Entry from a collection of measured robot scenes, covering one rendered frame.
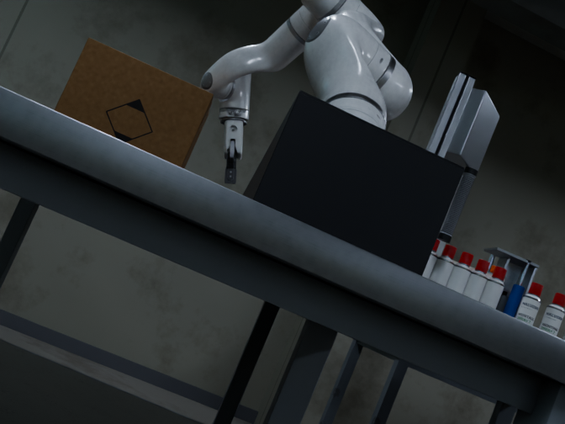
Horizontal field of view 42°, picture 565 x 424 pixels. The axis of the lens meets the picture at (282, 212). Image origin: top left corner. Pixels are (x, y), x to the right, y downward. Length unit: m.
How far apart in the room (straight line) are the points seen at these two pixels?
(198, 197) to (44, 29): 4.10
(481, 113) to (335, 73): 0.79
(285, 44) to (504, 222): 3.39
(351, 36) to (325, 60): 0.06
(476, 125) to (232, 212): 1.43
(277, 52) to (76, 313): 2.89
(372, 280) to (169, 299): 3.90
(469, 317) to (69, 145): 0.41
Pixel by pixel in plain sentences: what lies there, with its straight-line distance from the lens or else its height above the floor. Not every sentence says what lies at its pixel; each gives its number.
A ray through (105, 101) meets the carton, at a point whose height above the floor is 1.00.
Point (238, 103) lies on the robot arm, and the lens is 2.08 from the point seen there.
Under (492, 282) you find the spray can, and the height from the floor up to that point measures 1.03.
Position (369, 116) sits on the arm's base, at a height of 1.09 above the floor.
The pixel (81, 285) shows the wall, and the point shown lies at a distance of 4.57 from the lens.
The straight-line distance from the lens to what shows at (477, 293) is 2.16.
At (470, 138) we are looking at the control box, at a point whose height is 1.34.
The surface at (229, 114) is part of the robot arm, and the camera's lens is 2.07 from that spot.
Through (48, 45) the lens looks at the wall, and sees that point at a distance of 4.71.
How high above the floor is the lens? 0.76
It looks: 6 degrees up
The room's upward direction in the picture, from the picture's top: 23 degrees clockwise
